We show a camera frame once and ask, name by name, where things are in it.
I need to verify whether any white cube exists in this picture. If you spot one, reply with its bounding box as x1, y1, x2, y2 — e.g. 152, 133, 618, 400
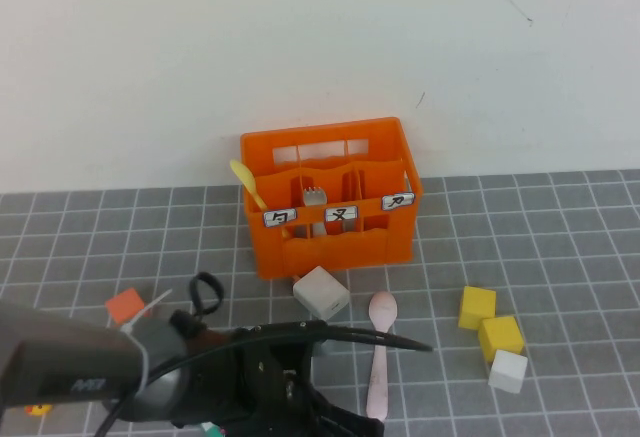
487, 349, 529, 394

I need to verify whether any white zip tie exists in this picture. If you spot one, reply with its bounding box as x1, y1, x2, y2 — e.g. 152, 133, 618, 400
119, 289, 174, 393

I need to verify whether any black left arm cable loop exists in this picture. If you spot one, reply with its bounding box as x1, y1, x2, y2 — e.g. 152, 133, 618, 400
188, 271, 225, 321

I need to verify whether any pink plastic spoon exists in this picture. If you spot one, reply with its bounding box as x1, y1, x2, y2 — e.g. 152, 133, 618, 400
365, 290, 399, 422

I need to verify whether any orange cube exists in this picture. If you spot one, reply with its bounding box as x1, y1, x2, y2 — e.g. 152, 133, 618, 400
104, 286, 147, 327

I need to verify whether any yellow plastic spoon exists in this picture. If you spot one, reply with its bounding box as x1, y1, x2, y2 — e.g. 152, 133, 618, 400
229, 158, 291, 239

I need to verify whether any yellow cube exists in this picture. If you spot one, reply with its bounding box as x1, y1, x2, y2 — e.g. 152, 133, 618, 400
457, 285, 498, 332
477, 315, 526, 364

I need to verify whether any orange plastic cutlery holder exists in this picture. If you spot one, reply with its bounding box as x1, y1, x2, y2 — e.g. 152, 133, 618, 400
239, 116, 425, 282

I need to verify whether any metal fork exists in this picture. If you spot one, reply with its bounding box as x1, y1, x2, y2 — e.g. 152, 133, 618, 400
302, 186, 328, 237

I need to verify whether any white usb charger block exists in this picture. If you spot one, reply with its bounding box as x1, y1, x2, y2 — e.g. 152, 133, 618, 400
292, 265, 351, 322

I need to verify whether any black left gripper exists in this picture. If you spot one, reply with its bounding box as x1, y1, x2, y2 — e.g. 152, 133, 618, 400
219, 322, 387, 437

